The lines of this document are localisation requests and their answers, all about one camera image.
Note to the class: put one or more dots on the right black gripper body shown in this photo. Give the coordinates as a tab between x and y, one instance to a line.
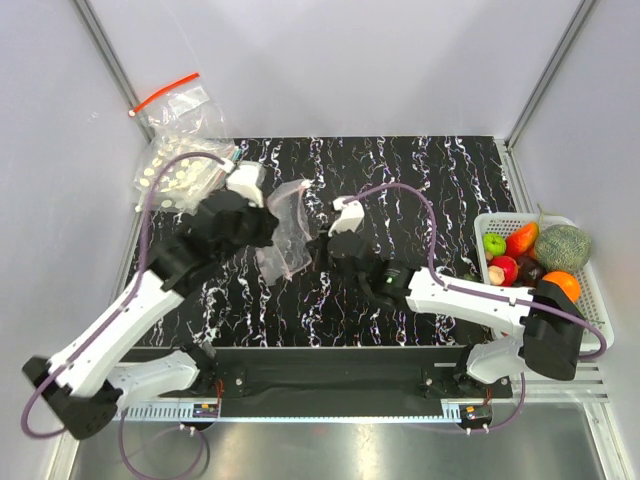
331	262

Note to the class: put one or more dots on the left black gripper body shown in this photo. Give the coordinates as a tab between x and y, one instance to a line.
255	231

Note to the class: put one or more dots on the pink zipper clear bag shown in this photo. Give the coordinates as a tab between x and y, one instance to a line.
288	255

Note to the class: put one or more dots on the green netted melon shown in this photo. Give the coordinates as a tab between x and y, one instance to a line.
563	247

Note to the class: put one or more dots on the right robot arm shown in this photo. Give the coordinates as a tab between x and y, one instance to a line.
541	329

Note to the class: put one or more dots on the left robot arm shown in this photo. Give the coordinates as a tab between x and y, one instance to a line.
82	384

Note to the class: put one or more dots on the dotted clear bag stack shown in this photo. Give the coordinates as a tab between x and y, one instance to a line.
187	170

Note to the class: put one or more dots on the red zipper clear bag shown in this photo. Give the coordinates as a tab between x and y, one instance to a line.
183	107

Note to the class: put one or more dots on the green leaf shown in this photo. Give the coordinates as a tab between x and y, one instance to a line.
472	278

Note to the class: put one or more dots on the green apple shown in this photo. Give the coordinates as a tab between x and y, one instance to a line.
494	244

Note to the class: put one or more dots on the red apple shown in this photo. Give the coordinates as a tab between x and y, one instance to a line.
503	271

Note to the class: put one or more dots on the red orange mango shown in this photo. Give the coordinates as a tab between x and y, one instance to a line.
522	240

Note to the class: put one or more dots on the dark purple fruit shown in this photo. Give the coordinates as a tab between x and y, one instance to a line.
530	271

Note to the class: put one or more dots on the orange fruit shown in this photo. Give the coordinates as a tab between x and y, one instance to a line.
567	282

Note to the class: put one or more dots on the white plastic basket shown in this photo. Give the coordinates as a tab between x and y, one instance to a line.
590	303

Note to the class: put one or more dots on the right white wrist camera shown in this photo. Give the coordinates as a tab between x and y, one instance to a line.
350	216

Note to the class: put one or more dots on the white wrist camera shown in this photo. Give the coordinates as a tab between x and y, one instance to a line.
246	180
350	216

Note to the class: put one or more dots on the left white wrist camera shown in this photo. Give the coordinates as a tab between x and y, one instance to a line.
246	180

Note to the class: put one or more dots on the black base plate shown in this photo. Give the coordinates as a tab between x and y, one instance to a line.
349	382

